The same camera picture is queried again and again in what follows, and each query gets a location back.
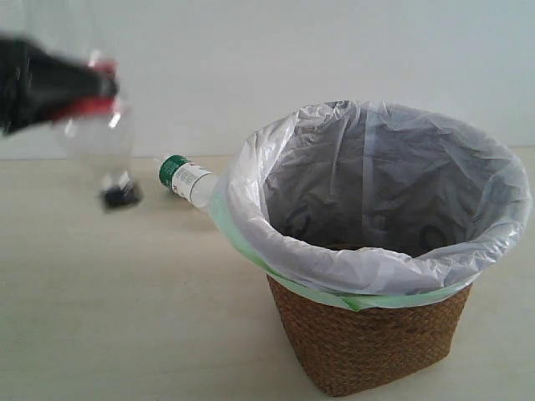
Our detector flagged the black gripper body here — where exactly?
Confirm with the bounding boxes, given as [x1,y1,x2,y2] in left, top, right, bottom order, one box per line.
[1,35,84,135]

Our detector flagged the red label plastic bottle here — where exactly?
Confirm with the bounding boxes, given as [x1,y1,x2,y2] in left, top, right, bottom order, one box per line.
[53,50,143,212]

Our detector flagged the green label plastic bottle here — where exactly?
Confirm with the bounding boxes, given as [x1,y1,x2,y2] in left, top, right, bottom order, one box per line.
[155,154,219,214]

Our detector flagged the translucent white bin liner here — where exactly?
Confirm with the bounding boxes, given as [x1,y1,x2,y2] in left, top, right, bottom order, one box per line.
[210,101,532,311]

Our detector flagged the woven wicker waste basket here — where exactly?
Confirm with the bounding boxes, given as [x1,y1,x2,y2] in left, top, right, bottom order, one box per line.
[268,279,471,397]

